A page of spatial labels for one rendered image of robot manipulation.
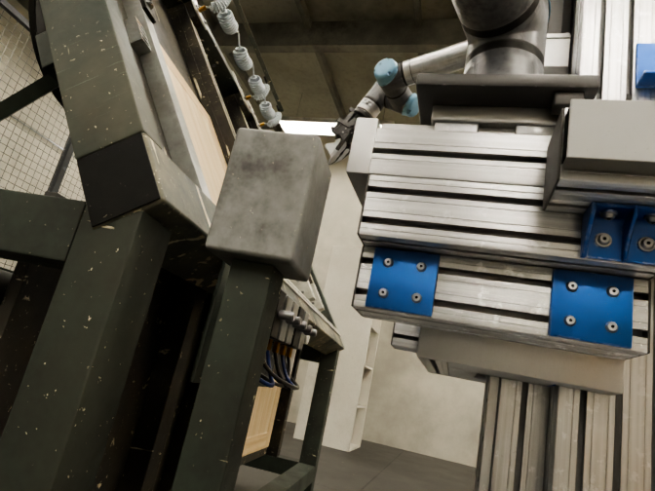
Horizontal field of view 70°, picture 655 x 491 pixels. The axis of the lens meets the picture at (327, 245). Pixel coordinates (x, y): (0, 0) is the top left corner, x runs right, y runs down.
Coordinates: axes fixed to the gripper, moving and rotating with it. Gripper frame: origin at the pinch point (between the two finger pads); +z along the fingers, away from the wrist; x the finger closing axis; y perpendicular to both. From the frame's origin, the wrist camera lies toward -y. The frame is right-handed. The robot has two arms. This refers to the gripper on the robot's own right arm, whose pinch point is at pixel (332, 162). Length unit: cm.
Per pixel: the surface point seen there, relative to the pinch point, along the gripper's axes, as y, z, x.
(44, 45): 14, 34, 84
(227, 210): -39, 37, 85
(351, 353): 34, 62, -347
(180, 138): -3, 31, 63
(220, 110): 36.0, 9.9, 16.8
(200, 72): 53, 3, 18
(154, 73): 13, 22, 64
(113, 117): -15, 37, 88
